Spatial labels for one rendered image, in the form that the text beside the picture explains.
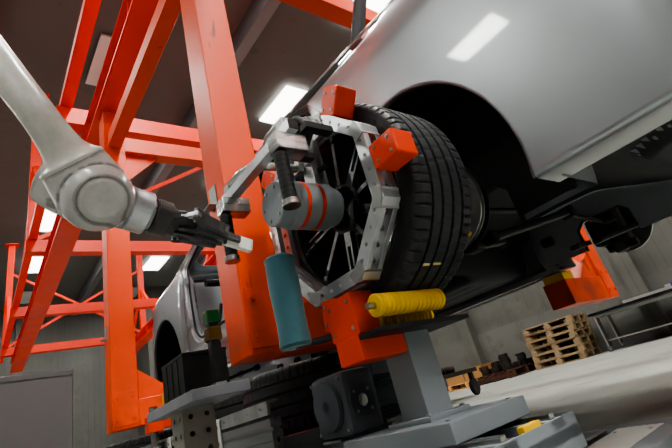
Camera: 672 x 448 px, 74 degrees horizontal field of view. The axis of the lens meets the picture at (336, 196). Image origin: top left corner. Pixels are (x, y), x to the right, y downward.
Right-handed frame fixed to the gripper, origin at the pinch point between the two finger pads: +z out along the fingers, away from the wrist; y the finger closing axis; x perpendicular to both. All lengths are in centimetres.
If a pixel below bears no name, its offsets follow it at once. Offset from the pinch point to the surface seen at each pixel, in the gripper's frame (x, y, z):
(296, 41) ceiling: -667, 340, 244
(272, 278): -1.9, 15.5, 19.1
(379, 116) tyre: -38, -24, 28
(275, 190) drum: -21.0, 2.4, 10.8
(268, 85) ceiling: -671, 464, 260
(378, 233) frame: -4.7, -16.2, 30.2
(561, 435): 40, -28, 70
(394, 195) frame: -12.3, -23.3, 30.1
